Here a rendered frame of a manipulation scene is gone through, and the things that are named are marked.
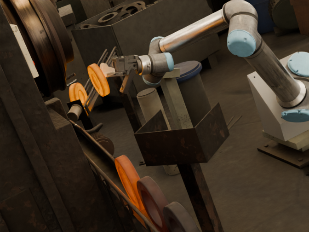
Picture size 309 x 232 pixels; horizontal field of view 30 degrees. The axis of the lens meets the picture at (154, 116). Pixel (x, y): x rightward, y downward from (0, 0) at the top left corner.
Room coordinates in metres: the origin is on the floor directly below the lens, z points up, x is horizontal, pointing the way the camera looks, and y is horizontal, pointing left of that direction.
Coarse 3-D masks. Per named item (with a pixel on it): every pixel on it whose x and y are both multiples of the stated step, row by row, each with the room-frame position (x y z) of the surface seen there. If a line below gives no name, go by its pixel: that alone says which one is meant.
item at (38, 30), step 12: (24, 0) 2.23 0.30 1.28; (24, 12) 2.19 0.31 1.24; (36, 12) 2.18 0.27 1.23; (36, 24) 2.17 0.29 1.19; (36, 36) 2.15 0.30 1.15; (48, 36) 2.15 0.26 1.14; (48, 48) 2.16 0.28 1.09; (48, 60) 2.16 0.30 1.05; (60, 60) 2.17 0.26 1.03; (48, 72) 2.18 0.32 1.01; (60, 72) 2.20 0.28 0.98; (60, 84) 2.25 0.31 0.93
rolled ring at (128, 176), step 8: (120, 160) 1.66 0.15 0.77; (128, 160) 1.65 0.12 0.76; (120, 168) 1.67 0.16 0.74; (128, 168) 1.62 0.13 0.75; (120, 176) 1.73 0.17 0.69; (128, 176) 1.60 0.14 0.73; (136, 176) 1.60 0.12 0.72; (128, 184) 1.73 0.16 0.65; (136, 184) 1.59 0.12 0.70; (128, 192) 1.71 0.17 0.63; (136, 192) 1.59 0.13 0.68; (136, 200) 1.61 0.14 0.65; (144, 208) 1.63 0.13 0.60
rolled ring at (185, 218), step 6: (168, 204) 1.36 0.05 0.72; (174, 204) 1.34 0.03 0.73; (180, 204) 1.33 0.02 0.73; (168, 210) 1.34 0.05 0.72; (174, 210) 1.31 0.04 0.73; (180, 210) 1.31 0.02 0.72; (186, 210) 1.30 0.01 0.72; (168, 216) 1.36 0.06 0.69; (174, 216) 1.30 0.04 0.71; (180, 216) 1.29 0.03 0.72; (186, 216) 1.28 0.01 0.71; (168, 222) 1.38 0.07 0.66; (174, 222) 1.39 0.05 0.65; (180, 222) 1.28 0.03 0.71; (186, 222) 1.27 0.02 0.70; (192, 222) 1.27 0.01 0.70; (168, 228) 1.40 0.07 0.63; (174, 228) 1.39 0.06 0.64; (180, 228) 1.39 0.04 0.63; (186, 228) 1.26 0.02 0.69; (192, 228) 1.26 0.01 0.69; (198, 228) 1.26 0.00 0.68
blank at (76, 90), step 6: (72, 84) 2.84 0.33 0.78; (78, 84) 2.85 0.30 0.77; (72, 90) 2.79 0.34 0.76; (78, 90) 2.83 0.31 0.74; (84, 90) 2.89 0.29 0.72; (72, 96) 2.77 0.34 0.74; (78, 96) 2.80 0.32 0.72; (84, 96) 2.87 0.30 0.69; (84, 102) 2.84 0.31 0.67; (84, 108) 2.81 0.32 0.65
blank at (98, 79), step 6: (90, 66) 2.53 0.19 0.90; (96, 66) 2.51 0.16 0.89; (90, 72) 2.56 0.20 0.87; (96, 72) 2.48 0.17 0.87; (102, 72) 2.48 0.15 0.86; (90, 78) 2.60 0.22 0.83; (96, 78) 2.50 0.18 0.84; (102, 78) 2.47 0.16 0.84; (96, 84) 2.56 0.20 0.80; (102, 84) 2.47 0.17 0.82; (108, 84) 2.48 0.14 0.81; (102, 90) 2.48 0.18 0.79; (108, 90) 2.49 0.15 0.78; (102, 96) 2.53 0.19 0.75
